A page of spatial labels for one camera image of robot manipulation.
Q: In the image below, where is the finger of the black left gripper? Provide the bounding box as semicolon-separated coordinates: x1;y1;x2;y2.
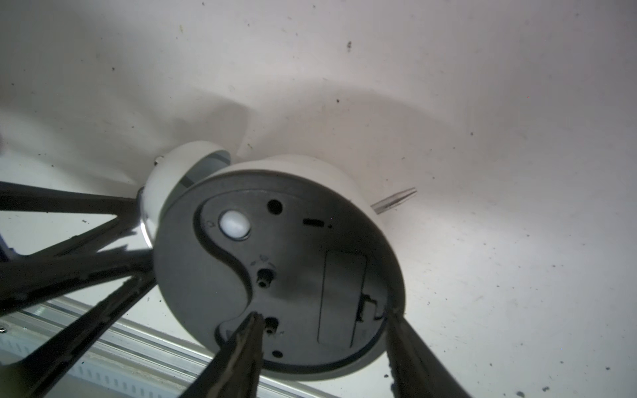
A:
1;182;140;257
0;248;158;398

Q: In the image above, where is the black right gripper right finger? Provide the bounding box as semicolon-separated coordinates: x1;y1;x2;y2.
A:
386;311;470;398

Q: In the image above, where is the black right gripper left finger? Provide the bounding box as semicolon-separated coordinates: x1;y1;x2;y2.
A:
181;312;265;398

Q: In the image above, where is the aluminium front rail frame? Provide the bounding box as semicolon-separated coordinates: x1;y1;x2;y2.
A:
0;295;339;398

